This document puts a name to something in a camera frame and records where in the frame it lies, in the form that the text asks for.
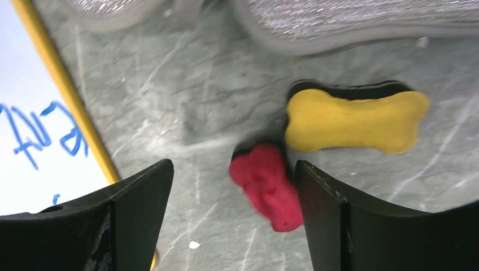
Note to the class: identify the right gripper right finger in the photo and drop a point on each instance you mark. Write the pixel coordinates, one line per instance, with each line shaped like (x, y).
(348, 229)

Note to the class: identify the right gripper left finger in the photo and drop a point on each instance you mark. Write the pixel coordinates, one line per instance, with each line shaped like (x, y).
(114, 228)

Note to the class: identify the yellow framed whiteboard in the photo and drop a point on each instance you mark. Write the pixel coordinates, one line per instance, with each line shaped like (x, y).
(50, 152)

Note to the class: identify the red bone shaped eraser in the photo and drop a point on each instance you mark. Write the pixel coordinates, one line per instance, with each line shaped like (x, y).
(262, 173)

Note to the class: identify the yellow bone shaped eraser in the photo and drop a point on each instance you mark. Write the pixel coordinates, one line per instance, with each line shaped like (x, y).
(385, 116)

